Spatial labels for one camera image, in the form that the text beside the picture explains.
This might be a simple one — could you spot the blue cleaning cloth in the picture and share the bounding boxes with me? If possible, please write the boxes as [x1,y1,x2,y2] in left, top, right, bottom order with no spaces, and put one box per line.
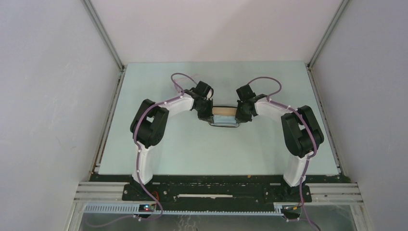
[212,115,240,127]

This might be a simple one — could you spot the black glasses case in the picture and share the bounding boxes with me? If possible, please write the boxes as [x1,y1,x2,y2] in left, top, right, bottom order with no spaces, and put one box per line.
[208,105,240,128]

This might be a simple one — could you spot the pink transparent sunglasses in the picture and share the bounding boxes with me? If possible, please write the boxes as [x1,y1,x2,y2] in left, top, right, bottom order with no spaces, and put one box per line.
[173,74,200,93]

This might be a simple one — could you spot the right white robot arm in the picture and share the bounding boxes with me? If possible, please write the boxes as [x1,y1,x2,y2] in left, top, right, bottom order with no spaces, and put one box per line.
[235,84,324,201]

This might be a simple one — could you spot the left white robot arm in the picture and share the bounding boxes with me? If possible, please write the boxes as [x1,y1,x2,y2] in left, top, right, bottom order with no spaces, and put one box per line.
[130,81,214,201]

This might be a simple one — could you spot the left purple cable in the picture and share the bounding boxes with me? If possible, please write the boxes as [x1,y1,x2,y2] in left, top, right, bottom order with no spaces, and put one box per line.
[86,72,198,228]

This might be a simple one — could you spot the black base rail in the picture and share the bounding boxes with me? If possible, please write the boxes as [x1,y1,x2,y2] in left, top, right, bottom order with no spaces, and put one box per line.
[90,174,350,211]

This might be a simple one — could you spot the slotted cable duct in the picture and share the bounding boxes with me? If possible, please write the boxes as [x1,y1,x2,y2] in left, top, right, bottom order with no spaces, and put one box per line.
[83,203,300,216]

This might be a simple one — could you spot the left corner frame post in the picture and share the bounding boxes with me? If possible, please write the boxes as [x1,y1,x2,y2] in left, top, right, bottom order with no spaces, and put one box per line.
[81,0,125,71]

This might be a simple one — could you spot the corner frame post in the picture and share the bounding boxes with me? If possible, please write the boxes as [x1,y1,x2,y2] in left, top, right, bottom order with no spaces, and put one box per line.
[81,0,125,71]
[307,0,352,70]

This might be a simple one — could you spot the right corner frame post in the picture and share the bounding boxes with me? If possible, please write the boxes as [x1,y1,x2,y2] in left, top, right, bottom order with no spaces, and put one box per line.
[307,0,352,70]

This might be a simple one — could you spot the aluminium frame extrusion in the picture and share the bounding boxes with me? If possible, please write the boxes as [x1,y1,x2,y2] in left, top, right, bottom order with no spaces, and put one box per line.
[64,182,125,231]

